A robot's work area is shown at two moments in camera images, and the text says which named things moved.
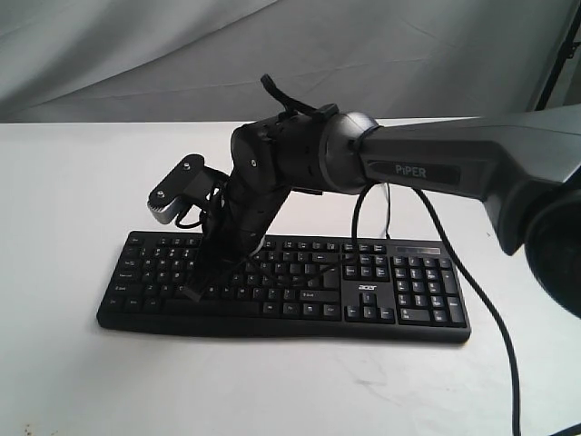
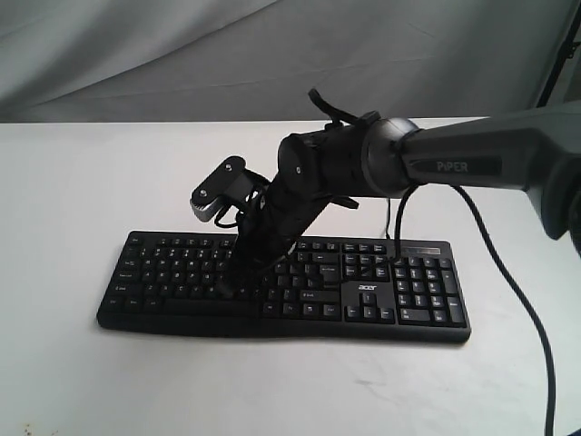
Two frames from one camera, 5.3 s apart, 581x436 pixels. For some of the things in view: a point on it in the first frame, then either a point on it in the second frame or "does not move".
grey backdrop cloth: (201, 61) does not move
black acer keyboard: (324, 288) does not move
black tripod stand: (566, 52) does not move
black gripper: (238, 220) to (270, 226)
